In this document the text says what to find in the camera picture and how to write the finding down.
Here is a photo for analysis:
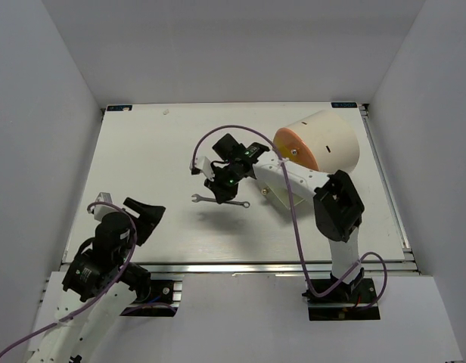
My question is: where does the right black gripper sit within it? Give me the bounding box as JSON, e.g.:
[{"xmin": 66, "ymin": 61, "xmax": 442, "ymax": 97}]
[{"xmin": 205, "ymin": 162, "xmax": 243, "ymax": 203}]

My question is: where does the silver combination wrench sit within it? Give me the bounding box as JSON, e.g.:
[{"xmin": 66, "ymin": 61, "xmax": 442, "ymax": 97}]
[{"xmin": 191, "ymin": 194, "xmax": 250, "ymax": 209}]

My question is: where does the orange top drawer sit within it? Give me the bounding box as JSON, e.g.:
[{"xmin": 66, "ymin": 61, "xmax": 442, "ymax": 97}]
[{"xmin": 273, "ymin": 128, "xmax": 319, "ymax": 171}]

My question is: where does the white cylindrical drawer cabinet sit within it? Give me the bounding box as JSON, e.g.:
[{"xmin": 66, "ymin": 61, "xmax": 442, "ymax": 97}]
[{"xmin": 282, "ymin": 110, "xmax": 360, "ymax": 174}]

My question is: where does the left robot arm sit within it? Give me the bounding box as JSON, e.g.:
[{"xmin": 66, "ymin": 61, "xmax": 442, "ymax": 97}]
[{"xmin": 28, "ymin": 193, "xmax": 167, "ymax": 362}]

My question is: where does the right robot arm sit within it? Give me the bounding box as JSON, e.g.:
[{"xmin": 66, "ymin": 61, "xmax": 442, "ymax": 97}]
[{"xmin": 190, "ymin": 134, "xmax": 365, "ymax": 302}]

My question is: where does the blue label sticker left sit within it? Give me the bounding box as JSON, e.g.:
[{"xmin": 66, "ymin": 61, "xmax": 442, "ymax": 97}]
[{"xmin": 106, "ymin": 104, "xmax": 132, "ymax": 112}]

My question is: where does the blue label sticker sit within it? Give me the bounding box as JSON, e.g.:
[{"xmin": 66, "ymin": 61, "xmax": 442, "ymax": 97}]
[
  {"xmin": 331, "ymin": 101, "xmax": 358, "ymax": 109},
  {"xmin": 106, "ymin": 104, "xmax": 132, "ymax": 112}
]

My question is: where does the blue label sticker right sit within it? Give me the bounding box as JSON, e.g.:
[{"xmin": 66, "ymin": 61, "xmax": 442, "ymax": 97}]
[{"xmin": 331, "ymin": 101, "xmax": 358, "ymax": 109}]

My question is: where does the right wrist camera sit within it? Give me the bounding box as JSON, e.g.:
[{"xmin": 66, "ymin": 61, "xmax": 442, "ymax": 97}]
[{"xmin": 189, "ymin": 157, "xmax": 215, "ymax": 181}]

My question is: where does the aluminium table rail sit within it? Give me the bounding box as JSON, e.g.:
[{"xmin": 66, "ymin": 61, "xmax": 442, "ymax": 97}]
[{"xmin": 142, "ymin": 254, "xmax": 420, "ymax": 275}]

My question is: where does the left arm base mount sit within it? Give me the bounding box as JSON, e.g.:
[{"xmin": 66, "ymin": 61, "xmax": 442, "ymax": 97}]
[{"xmin": 121, "ymin": 280, "xmax": 182, "ymax": 318}]

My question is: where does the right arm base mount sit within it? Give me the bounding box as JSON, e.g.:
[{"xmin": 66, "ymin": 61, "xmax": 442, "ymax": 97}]
[{"xmin": 302, "ymin": 278, "xmax": 381, "ymax": 321}]

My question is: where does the aluminium side rail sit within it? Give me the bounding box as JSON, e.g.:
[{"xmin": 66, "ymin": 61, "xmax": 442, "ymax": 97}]
[{"xmin": 358, "ymin": 104, "xmax": 421, "ymax": 275}]

